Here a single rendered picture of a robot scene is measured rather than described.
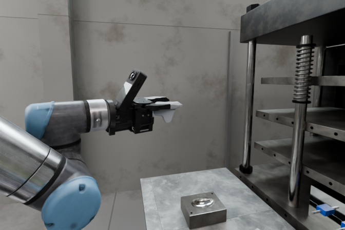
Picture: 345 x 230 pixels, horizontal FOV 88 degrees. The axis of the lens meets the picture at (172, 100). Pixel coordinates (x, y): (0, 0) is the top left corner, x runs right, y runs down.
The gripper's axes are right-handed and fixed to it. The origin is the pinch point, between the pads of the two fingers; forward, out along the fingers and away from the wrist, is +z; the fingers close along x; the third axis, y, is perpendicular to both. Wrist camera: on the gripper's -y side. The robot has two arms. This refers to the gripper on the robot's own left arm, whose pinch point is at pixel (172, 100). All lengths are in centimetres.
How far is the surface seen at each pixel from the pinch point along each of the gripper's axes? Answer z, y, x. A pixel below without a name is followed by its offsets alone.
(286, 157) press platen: 89, 41, 5
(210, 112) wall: 160, 57, -121
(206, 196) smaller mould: 39, 61, -12
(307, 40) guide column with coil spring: 81, -28, 4
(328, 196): 78, 47, 30
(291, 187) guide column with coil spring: 81, 54, 14
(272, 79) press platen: 98, -5, -16
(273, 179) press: 102, 68, -4
